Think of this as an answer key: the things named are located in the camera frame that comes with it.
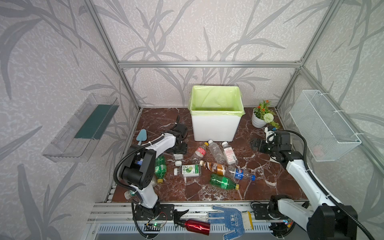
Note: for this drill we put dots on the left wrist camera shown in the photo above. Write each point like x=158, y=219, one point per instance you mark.
x=180, y=128

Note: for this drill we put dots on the green plastic bottle yellow cap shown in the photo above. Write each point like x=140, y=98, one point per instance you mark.
x=223, y=182

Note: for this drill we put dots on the square green label bottle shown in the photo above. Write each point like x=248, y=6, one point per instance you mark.
x=178, y=157

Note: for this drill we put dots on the clear acrylic wall shelf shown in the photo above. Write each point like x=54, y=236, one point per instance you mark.
x=79, y=137

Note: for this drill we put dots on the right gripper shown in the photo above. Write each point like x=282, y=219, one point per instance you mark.
x=263, y=145

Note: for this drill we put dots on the red label yellow cap bottle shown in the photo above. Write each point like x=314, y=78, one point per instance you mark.
x=200, y=152

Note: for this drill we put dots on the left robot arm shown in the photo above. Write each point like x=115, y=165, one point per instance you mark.
x=137, y=168

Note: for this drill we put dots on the light blue spatula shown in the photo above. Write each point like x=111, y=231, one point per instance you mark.
x=142, y=136

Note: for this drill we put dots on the potted plant white pot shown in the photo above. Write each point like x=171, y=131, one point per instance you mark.
x=263, y=115

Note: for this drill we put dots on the beige work glove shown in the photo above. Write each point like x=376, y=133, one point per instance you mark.
x=274, y=160

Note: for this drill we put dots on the yellow sponge pad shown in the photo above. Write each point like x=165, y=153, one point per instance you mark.
x=247, y=221

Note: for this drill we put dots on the white wire mesh basket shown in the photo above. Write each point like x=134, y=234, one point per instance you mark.
x=327, y=133

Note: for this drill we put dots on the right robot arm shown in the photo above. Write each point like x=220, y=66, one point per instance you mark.
x=329, y=219

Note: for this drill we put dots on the brown label tea bottle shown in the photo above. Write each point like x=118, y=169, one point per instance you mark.
x=214, y=167

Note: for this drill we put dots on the small green bottle yellow cap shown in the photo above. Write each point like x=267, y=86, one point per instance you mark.
x=160, y=168

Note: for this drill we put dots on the red metal flask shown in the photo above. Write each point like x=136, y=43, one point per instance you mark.
x=191, y=225

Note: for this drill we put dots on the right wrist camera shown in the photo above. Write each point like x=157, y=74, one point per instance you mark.
x=270, y=133

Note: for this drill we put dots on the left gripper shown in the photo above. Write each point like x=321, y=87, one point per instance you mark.
x=180, y=147

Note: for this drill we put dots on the white bin with green liner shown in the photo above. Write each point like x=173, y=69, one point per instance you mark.
x=216, y=112

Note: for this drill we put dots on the square red text label bottle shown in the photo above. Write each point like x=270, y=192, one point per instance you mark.
x=229, y=154

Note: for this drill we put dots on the clear bottle white cap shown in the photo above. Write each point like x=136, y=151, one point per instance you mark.
x=216, y=152

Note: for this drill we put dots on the lime label white cap bottle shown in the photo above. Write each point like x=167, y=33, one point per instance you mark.
x=187, y=171

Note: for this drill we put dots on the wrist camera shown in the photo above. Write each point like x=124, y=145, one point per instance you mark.
x=270, y=133
x=180, y=128

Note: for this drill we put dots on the blue dotted knit glove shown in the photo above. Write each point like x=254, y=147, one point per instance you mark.
x=231, y=218

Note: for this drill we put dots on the pepsi bottle blue cap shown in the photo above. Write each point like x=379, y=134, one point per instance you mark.
x=238, y=174

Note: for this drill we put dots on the green circuit board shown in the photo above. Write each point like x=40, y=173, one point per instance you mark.
x=154, y=226

